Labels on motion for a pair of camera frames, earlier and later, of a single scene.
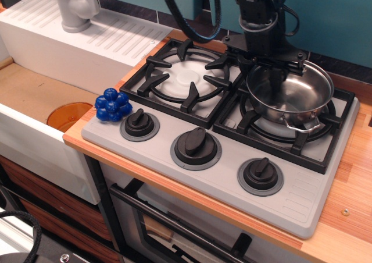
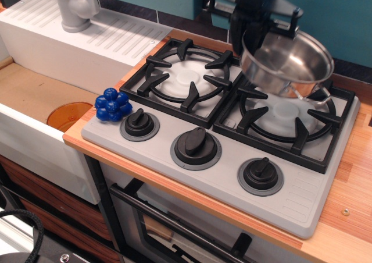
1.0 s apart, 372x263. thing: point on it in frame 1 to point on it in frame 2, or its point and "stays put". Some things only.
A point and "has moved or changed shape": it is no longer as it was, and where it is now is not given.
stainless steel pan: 307,96 has moved or changed shape
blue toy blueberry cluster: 113,105 stays put
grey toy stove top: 279,192 stays put
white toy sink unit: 43,67 stays put
